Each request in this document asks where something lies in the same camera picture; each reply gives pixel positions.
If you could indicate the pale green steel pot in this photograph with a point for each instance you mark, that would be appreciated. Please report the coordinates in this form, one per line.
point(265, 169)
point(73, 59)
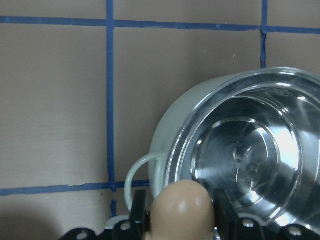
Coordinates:
point(255, 135)

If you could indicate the brown egg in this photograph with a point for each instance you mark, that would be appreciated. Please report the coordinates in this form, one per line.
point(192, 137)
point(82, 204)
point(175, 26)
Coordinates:
point(182, 211)

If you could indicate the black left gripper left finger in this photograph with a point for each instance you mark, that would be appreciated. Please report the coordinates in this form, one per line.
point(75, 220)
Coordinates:
point(139, 217)

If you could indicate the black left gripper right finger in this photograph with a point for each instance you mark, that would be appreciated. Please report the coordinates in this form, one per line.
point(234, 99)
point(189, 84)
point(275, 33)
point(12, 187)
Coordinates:
point(229, 224)

